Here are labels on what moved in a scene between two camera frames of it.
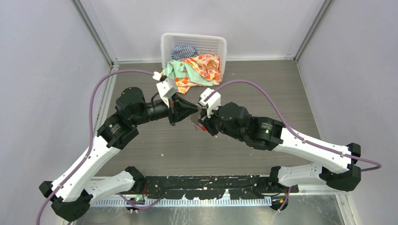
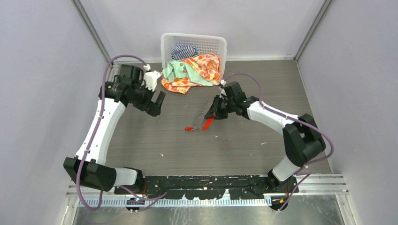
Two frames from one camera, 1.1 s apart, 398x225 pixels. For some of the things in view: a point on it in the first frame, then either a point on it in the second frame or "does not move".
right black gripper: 207,122 -> 215,111
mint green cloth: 179,68 does not move
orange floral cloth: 207,65 does not move
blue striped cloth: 180,52 does not move
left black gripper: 179,109 -> 154,108
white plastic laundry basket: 204,44 does not move
